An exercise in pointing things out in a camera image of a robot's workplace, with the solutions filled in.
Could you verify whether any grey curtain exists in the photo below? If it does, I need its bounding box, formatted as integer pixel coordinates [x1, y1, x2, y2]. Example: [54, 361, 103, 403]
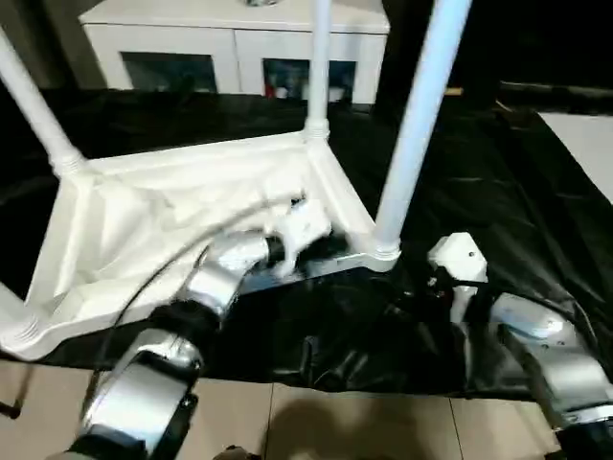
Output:
[0, 0, 109, 91]

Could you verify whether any white plastic table leg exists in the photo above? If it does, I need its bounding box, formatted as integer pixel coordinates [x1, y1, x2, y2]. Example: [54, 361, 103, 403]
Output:
[372, 0, 476, 259]
[306, 0, 335, 144]
[0, 282, 45, 347]
[0, 26, 88, 176]

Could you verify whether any white plastic table top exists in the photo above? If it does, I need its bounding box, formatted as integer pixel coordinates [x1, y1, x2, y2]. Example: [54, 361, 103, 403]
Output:
[0, 128, 402, 361]

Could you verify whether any black mat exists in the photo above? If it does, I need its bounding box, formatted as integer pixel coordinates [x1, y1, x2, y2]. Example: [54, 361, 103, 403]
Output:
[0, 83, 613, 402]

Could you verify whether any tall black cabinet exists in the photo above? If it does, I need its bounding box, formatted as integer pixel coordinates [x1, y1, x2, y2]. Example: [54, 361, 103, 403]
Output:
[373, 0, 461, 119]

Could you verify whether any white cabinet with glass doors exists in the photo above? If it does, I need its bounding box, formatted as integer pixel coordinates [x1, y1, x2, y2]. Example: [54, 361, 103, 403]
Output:
[79, 0, 390, 104]

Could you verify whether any black bar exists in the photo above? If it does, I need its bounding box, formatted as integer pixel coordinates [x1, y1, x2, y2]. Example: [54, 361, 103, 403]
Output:
[497, 80, 613, 98]

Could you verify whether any white board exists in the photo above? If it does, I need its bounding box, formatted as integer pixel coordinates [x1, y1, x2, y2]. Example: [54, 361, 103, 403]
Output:
[535, 112, 613, 192]

